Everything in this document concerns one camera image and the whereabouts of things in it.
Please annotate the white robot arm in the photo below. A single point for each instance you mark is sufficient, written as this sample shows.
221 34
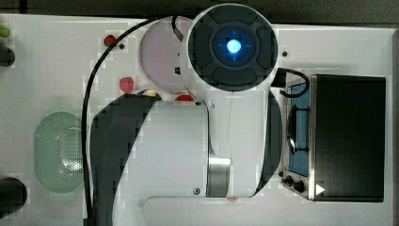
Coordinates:
222 143

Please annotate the red toy strawberry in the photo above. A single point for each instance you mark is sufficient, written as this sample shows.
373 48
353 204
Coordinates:
127 84

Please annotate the black cylinder post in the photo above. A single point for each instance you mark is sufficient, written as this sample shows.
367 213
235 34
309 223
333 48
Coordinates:
13 195
7 56

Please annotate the small dark strawberry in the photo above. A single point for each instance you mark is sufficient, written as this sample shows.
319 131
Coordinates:
109 40

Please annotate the silver toaster oven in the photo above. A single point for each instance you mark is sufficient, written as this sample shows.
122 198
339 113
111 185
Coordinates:
335 138

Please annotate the green oval strainer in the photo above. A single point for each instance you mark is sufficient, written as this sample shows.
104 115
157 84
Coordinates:
58 162

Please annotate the green object at edge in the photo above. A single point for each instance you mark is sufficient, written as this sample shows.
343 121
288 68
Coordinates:
4 32

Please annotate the black cylinder post lower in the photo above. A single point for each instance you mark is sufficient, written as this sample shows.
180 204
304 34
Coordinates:
13 195

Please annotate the peeled toy banana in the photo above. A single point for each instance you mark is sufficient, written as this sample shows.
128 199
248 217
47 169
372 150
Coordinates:
150 92

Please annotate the black cylinder post upper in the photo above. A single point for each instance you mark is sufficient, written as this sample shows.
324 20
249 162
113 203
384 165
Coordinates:
7 56

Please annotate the grey round plate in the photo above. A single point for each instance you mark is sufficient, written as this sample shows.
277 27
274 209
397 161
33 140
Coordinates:
159 56

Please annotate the red ketchup bottle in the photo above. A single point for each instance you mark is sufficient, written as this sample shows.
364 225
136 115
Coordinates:
184 98

